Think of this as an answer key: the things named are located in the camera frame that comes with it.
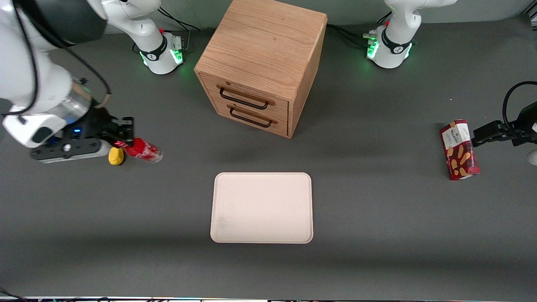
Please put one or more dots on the wooden drawer cabinet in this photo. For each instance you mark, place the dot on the wooden drawer cabinet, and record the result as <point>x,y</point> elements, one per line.
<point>264,46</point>

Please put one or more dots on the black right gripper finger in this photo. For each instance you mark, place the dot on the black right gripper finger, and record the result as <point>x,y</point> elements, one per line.
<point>123,136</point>
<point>122,123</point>

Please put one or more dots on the red coke bottle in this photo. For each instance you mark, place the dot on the red coke bottle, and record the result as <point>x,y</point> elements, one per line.
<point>144,151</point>

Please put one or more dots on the grey table mat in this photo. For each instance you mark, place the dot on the grey table mat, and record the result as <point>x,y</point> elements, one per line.
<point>377,235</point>

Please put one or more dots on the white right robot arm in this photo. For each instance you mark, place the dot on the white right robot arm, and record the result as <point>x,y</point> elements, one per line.
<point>25,75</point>

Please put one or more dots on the yellow lemon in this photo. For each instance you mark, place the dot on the yellow lemon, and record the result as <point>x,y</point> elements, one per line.
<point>116,157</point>

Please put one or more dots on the beige plastic tray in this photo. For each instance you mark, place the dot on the beige plastic tray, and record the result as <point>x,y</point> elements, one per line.
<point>262,207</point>

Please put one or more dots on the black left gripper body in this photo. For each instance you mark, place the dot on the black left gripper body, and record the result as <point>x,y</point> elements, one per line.
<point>523,126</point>

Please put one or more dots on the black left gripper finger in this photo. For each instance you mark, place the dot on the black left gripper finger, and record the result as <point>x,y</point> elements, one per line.
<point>495,138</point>
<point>493,129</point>

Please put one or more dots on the red cookie box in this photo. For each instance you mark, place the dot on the red cookie box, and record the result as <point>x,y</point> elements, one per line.
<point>459,151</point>

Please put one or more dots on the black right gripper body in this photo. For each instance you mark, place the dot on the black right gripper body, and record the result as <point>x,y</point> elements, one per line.
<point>93,125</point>

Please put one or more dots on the wooden drawer front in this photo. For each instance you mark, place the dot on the wooden drawer front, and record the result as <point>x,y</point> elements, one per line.
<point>251,114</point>
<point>251,93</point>

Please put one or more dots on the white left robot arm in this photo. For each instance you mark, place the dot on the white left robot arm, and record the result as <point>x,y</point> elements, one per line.
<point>396,37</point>

